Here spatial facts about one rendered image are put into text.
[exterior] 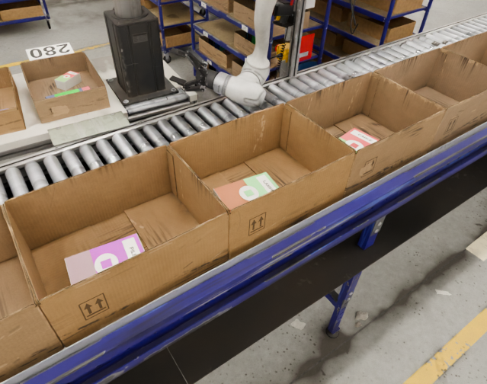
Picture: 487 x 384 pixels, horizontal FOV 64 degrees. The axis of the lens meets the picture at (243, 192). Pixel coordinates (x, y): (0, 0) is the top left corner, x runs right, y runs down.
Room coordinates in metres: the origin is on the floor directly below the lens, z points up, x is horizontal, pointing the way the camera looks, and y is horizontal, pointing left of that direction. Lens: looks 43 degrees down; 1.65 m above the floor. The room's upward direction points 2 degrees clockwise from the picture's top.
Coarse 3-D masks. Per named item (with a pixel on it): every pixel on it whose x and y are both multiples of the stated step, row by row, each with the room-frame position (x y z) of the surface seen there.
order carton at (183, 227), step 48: (48, 192) 0.63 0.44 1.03; (96, 192) 0.68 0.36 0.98; (144, 192) 0.75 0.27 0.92; (192, 192) 0.70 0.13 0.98; (48, 240) 0.60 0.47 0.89; (96, 240) 0.61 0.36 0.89; (144, 240) 0.61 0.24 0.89; (192, 240) 0.52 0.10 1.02; (48, 288) 0.47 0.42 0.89; (96, 288) 0.40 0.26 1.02; (144, 288) 0.45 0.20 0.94
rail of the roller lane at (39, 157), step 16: (480, 16) 2.84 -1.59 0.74; (432, 32) 2.51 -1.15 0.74; (384, 48) 2.23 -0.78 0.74; (320, 64) 1.98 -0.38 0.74; (272, 80) 1.77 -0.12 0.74; (288, 80) 1.80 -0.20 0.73; (224, 96) 1.60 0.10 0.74; (176, 112) 1.45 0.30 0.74; (128, 128) 1.31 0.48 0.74; (64, 144) 1.19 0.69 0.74; (80, 144) 1.19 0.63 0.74; (112, 144) 1.26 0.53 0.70; (16, 160) 1.08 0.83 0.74; (32, 160) 1.08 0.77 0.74; (80, 160) 1.18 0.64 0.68; (0, 176) 1.01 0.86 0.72
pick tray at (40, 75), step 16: (32, 64) 1.65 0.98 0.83; (48, 64) 1.69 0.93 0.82; (64, 64) 1.72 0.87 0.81; (80, 64) 1.76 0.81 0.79; (32, 80) 1.64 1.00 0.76; (48, 80) 1.65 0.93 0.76; (96, 80) 1.62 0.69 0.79; (32, 96) 1.43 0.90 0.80; (64, 96) 1.37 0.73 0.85; (80, 96) 1.40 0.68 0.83; (96, 96) 1.43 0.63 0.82; (48, 112) 1.33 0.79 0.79; (64, 112) 1.36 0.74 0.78; (80, 112) 1.39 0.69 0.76
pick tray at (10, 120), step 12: (0, 72) 1.57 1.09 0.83; (0, 84) 1.56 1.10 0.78; (12, 84) 1.44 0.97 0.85; (0, 96) 1.49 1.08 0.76; (12, 96) 1.50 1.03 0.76; (0, 108) 1.39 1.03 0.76; (12, 108) 1.26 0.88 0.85; (0, 120) 1.23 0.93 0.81; (12, 120) 1.25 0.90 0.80; (0, 132) 1.22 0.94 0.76; (12, 132) 1.24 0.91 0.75
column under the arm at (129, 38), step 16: (112, 16) 1.60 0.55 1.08; (144, 16) 1.62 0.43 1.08; (112, 32) 1.58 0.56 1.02; (128, 32) 1.55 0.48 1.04; (144, 32) 1.58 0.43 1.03; (112, 48) 1.64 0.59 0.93; (128, 48) 1.54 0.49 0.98; (144, 48) 1.57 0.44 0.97; (160, 48) 1.61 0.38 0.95; (128, 64) 1.53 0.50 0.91; (144, 64) 1.57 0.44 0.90; (160, 64) 1.61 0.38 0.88; (112, 80) 1.67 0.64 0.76; (128, 80) 1.53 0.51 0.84; (144, 80) 1.56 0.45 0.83; (160, 80) 1.60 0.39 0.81; (128, 96) 1.53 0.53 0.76; (144, 96) 1.54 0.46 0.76; (160, 96) 1.56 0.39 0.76
